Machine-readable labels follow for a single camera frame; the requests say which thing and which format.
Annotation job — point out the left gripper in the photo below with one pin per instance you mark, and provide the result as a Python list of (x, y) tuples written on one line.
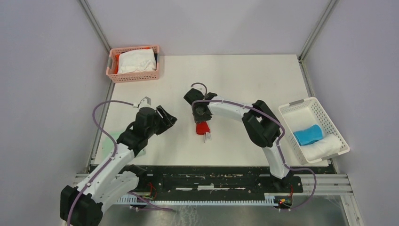
[(167, 121)]

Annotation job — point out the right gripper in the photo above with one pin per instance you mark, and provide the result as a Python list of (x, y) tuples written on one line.
[(199, 118)]

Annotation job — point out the red and blue towel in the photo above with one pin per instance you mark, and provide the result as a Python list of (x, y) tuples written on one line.
[(203, 129)]

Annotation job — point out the white towel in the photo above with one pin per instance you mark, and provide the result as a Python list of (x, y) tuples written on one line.
[(135, 61), (328, 145)]

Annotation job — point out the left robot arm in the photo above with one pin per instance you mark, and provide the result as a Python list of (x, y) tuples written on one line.
[(86, 203)]

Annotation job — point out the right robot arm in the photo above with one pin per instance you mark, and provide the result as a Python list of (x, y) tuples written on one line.
[(260, 123)]

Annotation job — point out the pink plastic basket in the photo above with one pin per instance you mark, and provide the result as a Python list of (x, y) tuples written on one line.
[(111, 70)]

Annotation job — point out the mint green towel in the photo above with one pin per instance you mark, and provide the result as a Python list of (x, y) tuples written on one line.
[(107, 144)]

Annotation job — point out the white towel in basket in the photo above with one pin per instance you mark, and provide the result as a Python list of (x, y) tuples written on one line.
[(135, 61)]

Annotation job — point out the white plastic basket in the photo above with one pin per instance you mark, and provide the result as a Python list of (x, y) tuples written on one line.
[(303, 114)]

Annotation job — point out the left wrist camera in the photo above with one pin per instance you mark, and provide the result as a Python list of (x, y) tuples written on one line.
[(145, 102)]

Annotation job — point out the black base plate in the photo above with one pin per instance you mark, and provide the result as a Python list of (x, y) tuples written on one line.
[(213, 183)]

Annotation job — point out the white slotted cable duct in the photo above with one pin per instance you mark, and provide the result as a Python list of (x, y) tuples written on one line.
[(133, 200)]

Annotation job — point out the aluminium frame rails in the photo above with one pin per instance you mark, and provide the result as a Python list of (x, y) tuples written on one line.
[(313, 186)]

